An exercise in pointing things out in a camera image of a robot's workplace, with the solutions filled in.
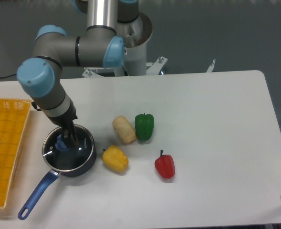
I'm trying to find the yellow bell pepper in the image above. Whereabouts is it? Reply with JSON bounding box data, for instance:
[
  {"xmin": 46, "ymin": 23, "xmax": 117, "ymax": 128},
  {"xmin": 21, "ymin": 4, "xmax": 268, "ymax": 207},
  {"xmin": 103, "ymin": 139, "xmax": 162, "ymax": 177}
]
[{"xmin": 102, "ymin": 145, "xmax": 129, "ymax": 173}]

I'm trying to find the white metal base frame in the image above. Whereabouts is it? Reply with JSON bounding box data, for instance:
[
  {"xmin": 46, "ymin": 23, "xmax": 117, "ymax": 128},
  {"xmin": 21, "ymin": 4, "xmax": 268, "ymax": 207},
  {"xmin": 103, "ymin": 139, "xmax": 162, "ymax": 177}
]
[{"xmin": 81, "ymin": 56, "xmax": 216, "ymax": 78}]

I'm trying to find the red bell pepper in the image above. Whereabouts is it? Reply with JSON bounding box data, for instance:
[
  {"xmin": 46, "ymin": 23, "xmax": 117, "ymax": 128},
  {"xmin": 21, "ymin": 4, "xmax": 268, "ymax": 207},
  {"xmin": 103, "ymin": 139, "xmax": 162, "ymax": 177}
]
[{"xmin": 154, "ymin": 149, "xmax": 175, "ymax": 179}]

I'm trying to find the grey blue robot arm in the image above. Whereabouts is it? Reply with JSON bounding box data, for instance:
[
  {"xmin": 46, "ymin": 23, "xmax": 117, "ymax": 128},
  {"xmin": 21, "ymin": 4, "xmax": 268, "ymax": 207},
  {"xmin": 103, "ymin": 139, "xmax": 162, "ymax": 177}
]
[{"xmin": 17, "ymin": 0, "xmax": 139, "ymax": 147}]

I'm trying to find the dark saucepan blue handle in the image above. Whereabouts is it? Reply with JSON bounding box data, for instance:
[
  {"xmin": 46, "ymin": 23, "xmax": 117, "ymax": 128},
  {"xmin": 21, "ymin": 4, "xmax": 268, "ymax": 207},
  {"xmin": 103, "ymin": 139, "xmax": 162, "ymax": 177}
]
[{"xmin": 17, "ymin": 124, "xmax": 98, "ymax": 220}]

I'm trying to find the glass pot lid blue knob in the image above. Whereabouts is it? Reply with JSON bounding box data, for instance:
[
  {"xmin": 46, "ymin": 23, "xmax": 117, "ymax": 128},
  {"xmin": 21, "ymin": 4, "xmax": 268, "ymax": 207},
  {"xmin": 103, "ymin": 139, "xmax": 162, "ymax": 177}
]
[{"xmin": 42, "ymin": 125, "xmax": 96, "ymax": 177}]

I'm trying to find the yellow plastic basket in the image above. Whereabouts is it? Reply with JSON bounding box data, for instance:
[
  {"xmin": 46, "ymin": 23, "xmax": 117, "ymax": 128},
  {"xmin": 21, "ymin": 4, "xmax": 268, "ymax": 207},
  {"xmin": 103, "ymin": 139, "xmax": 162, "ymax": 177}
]
[{"xmin": 0, "ymin": 98, "xmax": 31, "ymax": 209}]

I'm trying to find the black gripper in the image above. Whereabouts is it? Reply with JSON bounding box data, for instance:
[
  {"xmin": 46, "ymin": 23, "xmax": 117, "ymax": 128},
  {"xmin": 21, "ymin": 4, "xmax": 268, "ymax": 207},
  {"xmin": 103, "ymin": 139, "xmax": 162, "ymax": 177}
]
[{"xmin": 30, "ymin": 100, "xmax": 80, "ymax": 150}]

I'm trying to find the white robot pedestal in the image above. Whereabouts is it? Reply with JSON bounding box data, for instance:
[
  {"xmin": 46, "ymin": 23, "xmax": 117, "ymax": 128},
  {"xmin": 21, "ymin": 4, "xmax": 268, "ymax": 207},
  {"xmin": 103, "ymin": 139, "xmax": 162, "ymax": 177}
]
[{"xmin": 114, "ymin": 12, "xmax": 153, "ymax": 76}]

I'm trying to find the beige bread loaf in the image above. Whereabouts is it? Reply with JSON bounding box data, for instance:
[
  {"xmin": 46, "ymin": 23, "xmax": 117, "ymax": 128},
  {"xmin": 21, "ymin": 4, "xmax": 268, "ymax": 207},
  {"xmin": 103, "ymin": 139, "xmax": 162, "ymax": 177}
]
[{"xmin": 112, "ymin": 115, "xmax": 137, "ymax": 145}]

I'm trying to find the green bell pepper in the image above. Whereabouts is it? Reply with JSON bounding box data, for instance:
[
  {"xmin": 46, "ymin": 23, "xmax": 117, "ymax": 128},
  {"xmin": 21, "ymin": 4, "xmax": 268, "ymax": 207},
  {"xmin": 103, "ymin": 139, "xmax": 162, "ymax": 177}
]
[{"xmin": 135, "ymin": 113, "xmax": 154, "ymax": 141}]

